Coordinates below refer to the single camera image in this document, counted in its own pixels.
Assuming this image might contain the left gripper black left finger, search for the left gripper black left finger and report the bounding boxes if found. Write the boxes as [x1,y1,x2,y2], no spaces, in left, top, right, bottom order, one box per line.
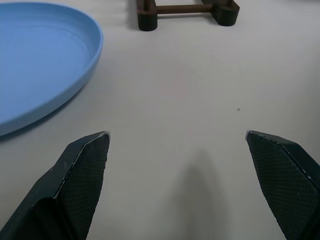
[0,130,111,240]

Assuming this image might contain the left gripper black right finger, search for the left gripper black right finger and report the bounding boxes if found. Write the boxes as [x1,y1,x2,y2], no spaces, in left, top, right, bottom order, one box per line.
[245,129,320,240]

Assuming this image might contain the dark wooden dish rack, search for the dark wooden dish rack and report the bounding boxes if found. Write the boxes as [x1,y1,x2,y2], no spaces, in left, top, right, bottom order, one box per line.
[129,0,241,32]

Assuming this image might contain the blue plate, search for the blue plate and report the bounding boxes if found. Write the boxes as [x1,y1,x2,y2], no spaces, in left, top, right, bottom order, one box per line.
[0,1,104,137]

